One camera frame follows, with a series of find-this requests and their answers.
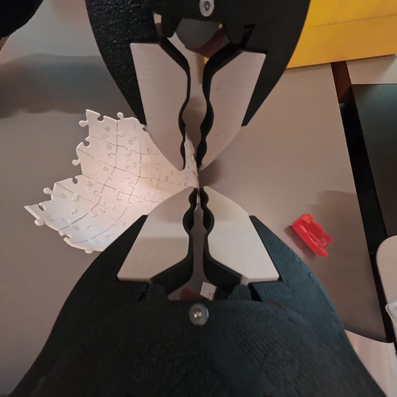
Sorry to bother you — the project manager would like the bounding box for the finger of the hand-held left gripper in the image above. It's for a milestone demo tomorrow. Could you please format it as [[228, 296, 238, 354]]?
[[197, 43, 267, 170], [130, 37, 192, 170]]

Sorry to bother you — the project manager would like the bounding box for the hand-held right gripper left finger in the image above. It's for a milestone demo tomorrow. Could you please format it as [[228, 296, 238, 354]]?
[[117, 187, 198, 293]]

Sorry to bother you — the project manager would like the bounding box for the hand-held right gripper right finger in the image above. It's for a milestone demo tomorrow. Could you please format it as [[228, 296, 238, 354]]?
[[200, 187, 280, 293]]

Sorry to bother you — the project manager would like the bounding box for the partly built white puzzle ball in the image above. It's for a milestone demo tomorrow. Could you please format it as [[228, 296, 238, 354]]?
[[25, 109, 199, 253]]

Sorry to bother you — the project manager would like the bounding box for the person's left forearm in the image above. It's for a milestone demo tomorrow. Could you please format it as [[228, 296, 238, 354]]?
[[0, 0, 44, 40]]

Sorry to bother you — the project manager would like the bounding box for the person's left hand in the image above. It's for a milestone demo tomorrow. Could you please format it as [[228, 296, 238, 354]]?
[[203, 26, 231, 59]]

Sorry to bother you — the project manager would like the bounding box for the red plastic case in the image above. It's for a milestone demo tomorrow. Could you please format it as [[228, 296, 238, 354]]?
[[292, 214, 333, 258]]

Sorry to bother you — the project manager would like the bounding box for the large yellow bin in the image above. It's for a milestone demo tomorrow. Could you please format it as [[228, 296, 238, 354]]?
[[285, 0, 397, 69]]

